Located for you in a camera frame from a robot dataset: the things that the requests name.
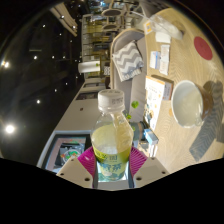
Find group of dining chairs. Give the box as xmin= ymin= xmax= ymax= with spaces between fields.
xmin=99 ymin=0 xmax=141 ymax=34

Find flat round red coaster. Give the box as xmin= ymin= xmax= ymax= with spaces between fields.
xmin=193 ymin=35 xmax=214 ymax=61

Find clear plastic cup with straw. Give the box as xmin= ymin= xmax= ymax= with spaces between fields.
xmin=128 ymin=9 xmax=184 ymax=41

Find white flat cardboard box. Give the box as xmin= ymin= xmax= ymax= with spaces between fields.
xmin=144 ymin=75 xmax=174 ymax=132

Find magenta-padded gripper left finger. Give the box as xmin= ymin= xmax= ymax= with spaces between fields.
xmin=55 ymin=146 xmax=98 ymax=189

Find grey curved sofa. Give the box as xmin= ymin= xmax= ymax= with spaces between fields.
xmin=109 ymin=28 xmax=148 ymax=116

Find group of ceiling lights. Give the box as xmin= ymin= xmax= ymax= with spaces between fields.
xmin=0 ymin=13 xmax=81 ymax=135

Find clear green-labelled drink bottle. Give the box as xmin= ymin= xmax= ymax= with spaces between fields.
xmin=90 ymin=88 xmax=134 ymax=183

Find brown paper cup white letters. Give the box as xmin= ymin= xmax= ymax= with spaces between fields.
xmin=170 ymin=79 xmax=214 ymax=129

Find green potted plant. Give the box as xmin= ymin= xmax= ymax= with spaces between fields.
xmin=124 ymin=99 xmax=146 ymax=141

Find food picture wall poster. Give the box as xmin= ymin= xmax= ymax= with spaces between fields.
xmin=44 ymin=133 xmax=92 ymax=171

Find grey white chevron pillow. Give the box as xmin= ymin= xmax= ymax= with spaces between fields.
xmin=111 ymin=40 xmax=145 ymax=83

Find white printed leaflet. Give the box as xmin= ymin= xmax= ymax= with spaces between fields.
xmin=149 ymin=50 xmax=162 ymax=70
xmin=159 ymin=44 xmax=172 ymax=76

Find small blue tissue pack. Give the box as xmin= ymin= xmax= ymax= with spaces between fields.
xmin=143 ymin=129 xmax=160 ymax=146

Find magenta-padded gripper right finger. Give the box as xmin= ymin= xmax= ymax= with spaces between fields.
xmin=127 ymin=146 xmax=170 ymax=189

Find white paper napkin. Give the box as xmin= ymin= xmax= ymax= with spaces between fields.
xmin=154 ymin=31 xmax=172 ymax=44

